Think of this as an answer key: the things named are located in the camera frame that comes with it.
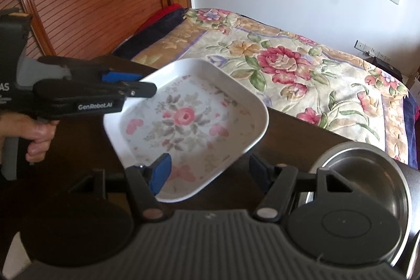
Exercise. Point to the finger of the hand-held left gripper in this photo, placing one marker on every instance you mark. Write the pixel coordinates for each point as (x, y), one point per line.
(119, 77)
(144, 89)

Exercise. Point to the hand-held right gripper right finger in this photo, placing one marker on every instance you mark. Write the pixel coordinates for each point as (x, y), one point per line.
(259, 175)

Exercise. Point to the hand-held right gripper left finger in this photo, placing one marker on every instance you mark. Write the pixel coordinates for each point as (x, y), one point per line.
(162, 171)

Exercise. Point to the square floral plate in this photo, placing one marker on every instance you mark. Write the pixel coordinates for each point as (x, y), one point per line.
(197, 122)

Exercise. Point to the large steel bowl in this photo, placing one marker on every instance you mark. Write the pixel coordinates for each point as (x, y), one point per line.
(370, 181)

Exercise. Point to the person's left hand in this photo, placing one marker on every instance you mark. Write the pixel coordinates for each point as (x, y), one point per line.
(36, 132)

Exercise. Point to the dark blue cloth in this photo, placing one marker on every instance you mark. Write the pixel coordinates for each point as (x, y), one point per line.
(147, 37)

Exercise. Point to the red cloth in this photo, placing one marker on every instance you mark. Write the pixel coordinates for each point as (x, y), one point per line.
(162, 16)

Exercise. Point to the floral blanket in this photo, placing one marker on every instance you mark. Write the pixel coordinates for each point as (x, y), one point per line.
(295, 70)

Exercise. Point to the black box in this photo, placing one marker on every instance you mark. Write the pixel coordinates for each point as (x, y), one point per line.
(385, 68)

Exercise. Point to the low wall socket row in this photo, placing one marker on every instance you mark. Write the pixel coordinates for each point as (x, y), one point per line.
(369, 50)

